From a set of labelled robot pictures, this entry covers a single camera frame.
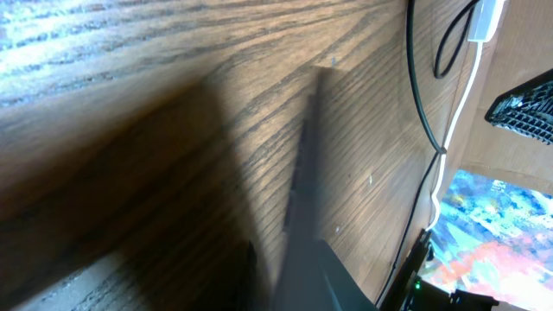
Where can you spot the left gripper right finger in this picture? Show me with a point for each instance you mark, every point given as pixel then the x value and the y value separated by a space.
pixel 344 292

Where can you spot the white power strip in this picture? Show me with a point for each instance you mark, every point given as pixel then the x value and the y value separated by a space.
pixel 485 20

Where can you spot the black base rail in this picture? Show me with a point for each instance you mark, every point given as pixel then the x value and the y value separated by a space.
pixel 403 282

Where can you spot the blue Galaxy smartphone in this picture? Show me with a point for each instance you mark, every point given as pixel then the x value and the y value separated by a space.
pixel 300 285

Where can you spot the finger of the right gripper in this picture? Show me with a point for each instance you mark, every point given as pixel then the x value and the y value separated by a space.
pixel 527 111

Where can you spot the colourful patterned floor mat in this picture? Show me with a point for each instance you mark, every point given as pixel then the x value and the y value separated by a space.
pixel 492 237

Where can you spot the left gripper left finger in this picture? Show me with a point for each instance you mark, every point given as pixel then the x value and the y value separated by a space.
pixel 250 292

